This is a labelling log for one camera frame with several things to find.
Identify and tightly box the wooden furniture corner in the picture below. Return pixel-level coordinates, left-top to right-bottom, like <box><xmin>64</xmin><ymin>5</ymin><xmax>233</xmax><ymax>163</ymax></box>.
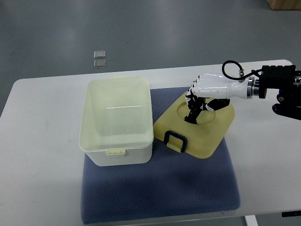
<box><xmin>267</xmin><ymin>0</ymin><xmax>301</xmax><ymax>10</ymax></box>

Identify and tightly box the upper metal floor plate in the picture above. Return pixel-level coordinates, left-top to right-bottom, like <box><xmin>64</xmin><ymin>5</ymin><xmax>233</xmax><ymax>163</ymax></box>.
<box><xmin>94</xmin><ymin>50</ymin><xmax>106</xmax><ymax>58</ymax></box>

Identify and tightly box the yellow box lid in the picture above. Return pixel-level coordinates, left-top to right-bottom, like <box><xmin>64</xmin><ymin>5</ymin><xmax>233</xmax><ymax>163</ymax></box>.
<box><xmin>153</xmin><ymin>93</ymin><xmax>235</xmax><ymax>159</ymax></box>

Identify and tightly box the white table leg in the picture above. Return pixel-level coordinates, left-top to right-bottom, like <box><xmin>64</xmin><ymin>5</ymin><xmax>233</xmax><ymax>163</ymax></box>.
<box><xmin>245</xmin><ymin>215</ymin><xmax>258</xmax><ymax>226</ymax></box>

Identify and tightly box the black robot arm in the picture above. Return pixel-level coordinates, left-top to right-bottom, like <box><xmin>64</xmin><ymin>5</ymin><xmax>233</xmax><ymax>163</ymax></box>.
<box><xmin>222</xmin><ymin>60</ymin><xmax>301</xmax><ymax>120</ymax></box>

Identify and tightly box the white storage box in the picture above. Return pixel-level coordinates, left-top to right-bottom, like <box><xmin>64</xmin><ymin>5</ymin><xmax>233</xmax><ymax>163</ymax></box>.
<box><xmin>79</xmin><ymin>77</ymin><xmax>154</xmax><ymax>166</ymax></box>

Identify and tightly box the blue fabric cushion mat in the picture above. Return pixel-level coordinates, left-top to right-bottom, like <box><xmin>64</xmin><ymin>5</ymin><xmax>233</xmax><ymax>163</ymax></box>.
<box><xmin>80</xmin><ymin>86</ymin><xmax>241</xmax><ymax>225</ymax></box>

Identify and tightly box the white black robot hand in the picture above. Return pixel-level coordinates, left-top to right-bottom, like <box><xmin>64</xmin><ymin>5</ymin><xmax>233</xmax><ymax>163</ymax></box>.
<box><xmin>184</xmin><ymin>73</ymin><xmax>254</xmax><ymax>124</ymax></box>

